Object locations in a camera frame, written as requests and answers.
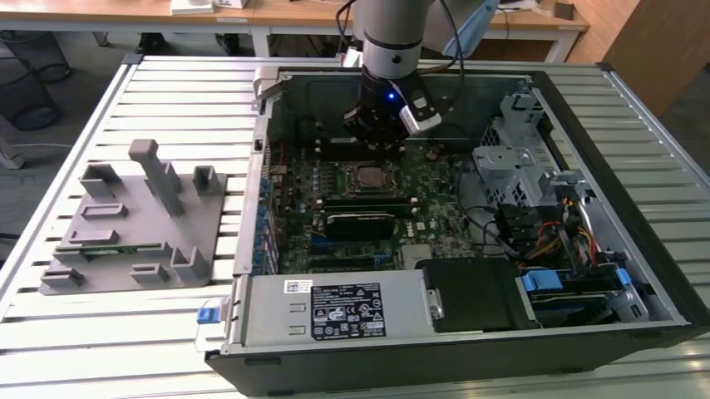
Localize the coloured wire bundle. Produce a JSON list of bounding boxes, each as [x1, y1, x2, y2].
[[532, 199, 604, 267]]

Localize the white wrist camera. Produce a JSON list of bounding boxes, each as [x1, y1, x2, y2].
[[398, 82, 445, 136]]

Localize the black mesh bin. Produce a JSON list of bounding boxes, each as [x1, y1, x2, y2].
[[4, 31, 74, 84], [0, 68, 62, 132]]

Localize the green motherboard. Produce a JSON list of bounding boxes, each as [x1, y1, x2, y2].
[[261, 139, 478, 275]]

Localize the grey parts rack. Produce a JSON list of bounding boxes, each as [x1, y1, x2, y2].
[[38, 139, 230, 297]]

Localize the wooden cabinet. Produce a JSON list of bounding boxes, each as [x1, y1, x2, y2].
[[565, 0, 710, 117]]

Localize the black expansion slot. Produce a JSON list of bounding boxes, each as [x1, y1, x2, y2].
[[307, 256, 385, 270]]

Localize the white stand base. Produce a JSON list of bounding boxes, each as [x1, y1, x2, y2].
[[0, 136, 27, 170]]

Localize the wooden desk white frame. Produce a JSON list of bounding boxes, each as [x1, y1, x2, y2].
[[249, 0, 590, 63], [0, 0, 279, 57]]

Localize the blue disk carrier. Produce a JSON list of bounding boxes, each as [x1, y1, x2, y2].
[[516, 268, 621, 329]]

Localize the black plastic shroud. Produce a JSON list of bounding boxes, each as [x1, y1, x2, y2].
[[415, 257, 537, 333]]

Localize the silver heat sink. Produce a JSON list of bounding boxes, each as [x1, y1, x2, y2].
[[399, 244, 434, 269]]

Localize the silver power supply unit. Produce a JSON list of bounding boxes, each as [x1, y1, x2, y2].
[[221, 269, 439, 354]]

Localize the metal socket cover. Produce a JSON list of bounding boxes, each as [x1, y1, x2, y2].
[[342, 160, 402, 197]]

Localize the silver drive cage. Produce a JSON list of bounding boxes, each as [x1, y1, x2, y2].
[[470, 93, 562, 209]]

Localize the black open PC case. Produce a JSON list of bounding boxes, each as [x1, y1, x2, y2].
[[202, 62, 701, 398]]

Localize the silver CPU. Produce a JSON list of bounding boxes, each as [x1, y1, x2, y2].
[[354, 165, 393, 188]]

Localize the black RAM slots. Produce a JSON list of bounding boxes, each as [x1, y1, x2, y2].
[[319, 194, 418, 216], [315, 139, 405, 162]]

